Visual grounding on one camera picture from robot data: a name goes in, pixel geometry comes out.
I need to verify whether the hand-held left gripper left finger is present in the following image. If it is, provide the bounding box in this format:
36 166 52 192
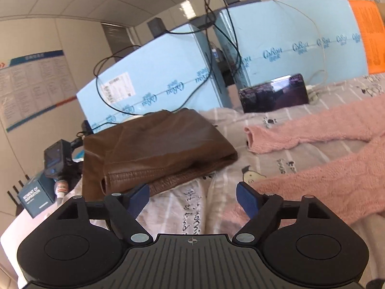
56 184 154 246

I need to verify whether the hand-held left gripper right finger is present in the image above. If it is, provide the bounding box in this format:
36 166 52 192
231 181 331 244

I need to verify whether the pink knit sweater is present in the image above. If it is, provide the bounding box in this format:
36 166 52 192
221 98 385 235

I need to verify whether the white garment with black script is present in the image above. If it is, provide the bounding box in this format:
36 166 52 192
90 176 238 237

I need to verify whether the brown leather jacket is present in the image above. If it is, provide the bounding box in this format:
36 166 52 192
82 108 238 202

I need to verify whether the grey striped cartoon bedsheet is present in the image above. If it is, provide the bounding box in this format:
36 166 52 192
0 74 385 289

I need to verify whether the small white bottle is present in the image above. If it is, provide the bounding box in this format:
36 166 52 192
54 179 68 205

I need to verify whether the dark blue cardboard box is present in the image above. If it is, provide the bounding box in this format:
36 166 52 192
18 170 58 217

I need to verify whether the black smartphone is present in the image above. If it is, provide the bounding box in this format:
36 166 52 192
238 73 310 113

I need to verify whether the black router with antennas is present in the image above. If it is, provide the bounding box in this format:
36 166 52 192
6 175 32 216

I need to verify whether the white charger plug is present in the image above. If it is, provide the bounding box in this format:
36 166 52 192
307 84 321 104

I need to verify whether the blue foam board with label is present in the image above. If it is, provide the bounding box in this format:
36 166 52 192
77 24 223 134

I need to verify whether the grey window blind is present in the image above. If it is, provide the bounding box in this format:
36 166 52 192
101 22 134 64

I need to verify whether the square black box device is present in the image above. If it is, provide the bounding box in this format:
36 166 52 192
147 18 167 38

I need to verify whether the long blue foam board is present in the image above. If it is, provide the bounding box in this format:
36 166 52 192
215 0 369 109

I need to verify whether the flat black power adapter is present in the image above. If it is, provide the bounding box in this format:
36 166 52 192
191 13 217 29

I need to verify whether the orange foam board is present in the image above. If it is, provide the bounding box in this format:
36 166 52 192
349 0 385 74

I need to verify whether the black camera on stand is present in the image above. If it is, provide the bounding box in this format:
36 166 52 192
44 139 84 191

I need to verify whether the black cable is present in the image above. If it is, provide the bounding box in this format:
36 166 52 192
93 0 241 118

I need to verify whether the wall poster with text tables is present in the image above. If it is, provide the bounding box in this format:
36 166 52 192
0 50 79 133

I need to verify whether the white cable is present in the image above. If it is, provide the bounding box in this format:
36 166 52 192
185 0 329 92

